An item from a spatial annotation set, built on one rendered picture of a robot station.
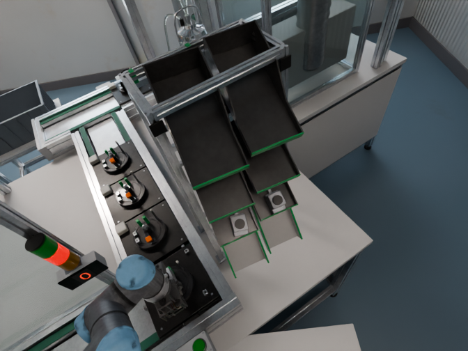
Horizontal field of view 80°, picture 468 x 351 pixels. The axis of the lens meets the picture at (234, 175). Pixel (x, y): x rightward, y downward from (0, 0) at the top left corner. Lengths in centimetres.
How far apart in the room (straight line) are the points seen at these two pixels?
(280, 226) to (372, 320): 117
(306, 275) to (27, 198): 151
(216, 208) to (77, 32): 355
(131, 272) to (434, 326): 187
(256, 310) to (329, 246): 39
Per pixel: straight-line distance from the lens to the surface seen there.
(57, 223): 169
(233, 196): 75
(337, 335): 116
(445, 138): 306
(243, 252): 104
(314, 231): 126
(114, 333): 60
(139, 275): 67
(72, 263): 95
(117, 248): 131
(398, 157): 276
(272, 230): 107
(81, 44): 416
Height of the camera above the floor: 200
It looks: 53 degrees down
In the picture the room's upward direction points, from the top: 13 degrees counter-clockwise
